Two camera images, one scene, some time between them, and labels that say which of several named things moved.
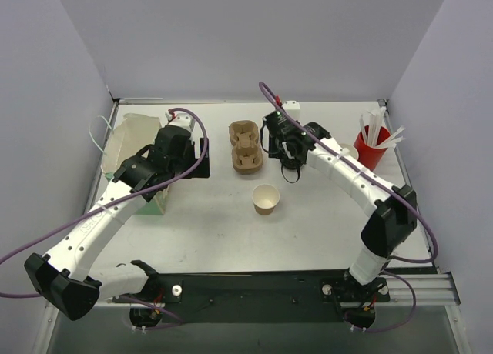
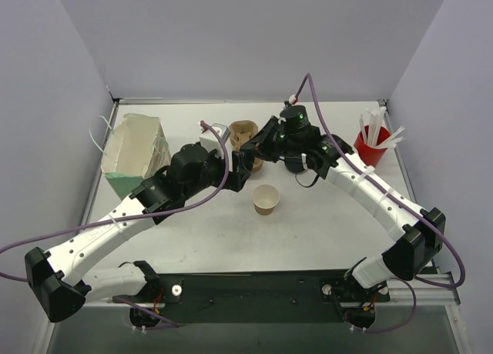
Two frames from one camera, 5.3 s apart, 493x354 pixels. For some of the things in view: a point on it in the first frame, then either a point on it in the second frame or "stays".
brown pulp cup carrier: [247, 155] stays
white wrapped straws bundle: [371, 136] stays
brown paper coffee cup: [265, 198] stays
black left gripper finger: [206, 158] -> [241, 161]
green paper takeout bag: [132, 132] stays
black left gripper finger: [202, 170] -> [236, 181]
